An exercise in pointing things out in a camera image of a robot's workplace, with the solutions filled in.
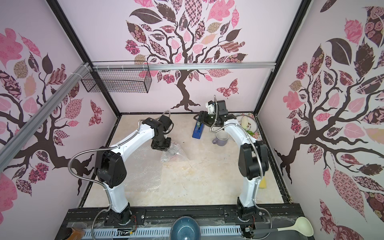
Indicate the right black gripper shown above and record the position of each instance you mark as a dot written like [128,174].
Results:
[204,119]

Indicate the floral placemat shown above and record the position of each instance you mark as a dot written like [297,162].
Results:
[257,135]

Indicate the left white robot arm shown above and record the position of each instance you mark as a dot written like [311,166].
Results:
[110,163]

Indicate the black wire basket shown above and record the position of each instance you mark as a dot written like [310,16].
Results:
[118,77]

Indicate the cream ladle grey handle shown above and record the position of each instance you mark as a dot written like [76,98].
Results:
[302,225]

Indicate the rear aluminium frame bar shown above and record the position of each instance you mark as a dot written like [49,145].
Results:
[170,67]

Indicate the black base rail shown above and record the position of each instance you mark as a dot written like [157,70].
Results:
[264,216]

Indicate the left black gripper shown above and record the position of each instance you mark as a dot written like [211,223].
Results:
[164,148]

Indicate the blue ceramic bowl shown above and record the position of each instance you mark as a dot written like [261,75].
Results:
[185,228]

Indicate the left aluminium frame bar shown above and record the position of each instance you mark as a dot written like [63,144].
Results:
[11,149]

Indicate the blue tape dispenser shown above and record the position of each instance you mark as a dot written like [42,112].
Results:
[198,130]

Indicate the white decorated plate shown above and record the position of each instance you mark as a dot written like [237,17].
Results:
[254,127]

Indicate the brown jar black lid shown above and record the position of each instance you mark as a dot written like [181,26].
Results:
[72,234]

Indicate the yellow sponge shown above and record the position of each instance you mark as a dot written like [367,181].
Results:
[263,184]

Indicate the white slotted cable duct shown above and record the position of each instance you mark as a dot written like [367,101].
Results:
[164,232]

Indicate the lavender mug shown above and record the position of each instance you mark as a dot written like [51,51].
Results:
[221,138]

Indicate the white green toy vegetable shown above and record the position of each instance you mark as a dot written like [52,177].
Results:
[246,125]

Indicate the aluminium frame bar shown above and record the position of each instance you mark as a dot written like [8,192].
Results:
[170,67]
[11,149]

